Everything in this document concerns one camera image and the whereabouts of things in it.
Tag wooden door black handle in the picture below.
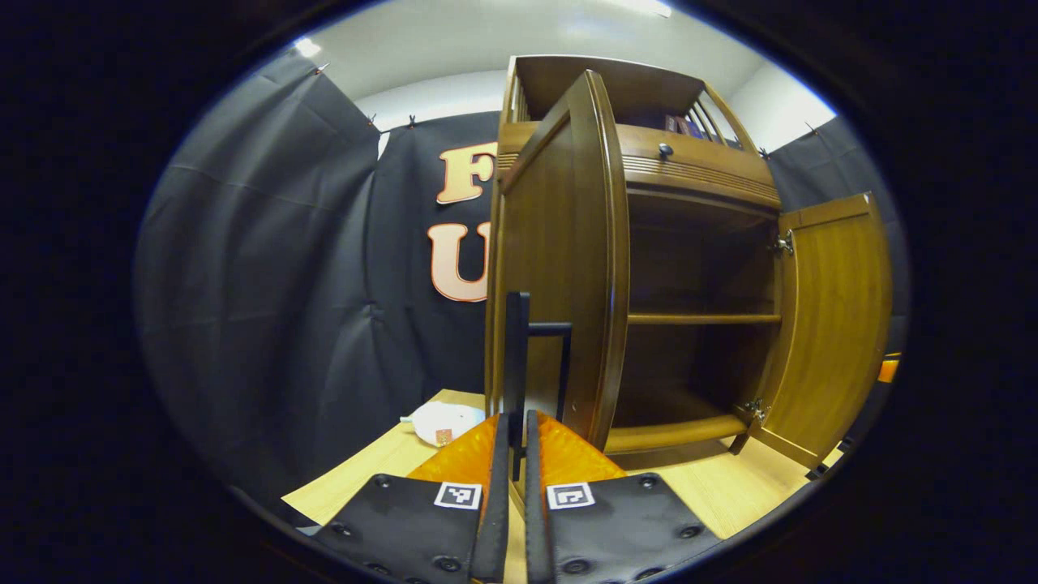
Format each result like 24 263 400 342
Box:
485 69 631 479
730 192 893 471

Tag black backdrop cloth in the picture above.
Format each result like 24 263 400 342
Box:
134 50 909 504

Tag wooden drawer with black knob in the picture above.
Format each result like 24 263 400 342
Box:
496 122 782 210

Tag wooden double-door shoe cabinet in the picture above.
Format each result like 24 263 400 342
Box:
485 54 783 457

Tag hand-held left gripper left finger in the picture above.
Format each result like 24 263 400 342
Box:
312 412 510 583

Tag white crumpled bag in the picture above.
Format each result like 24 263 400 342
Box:
400 401 486 447

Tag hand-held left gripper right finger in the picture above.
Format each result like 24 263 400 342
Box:
525 410 723 583

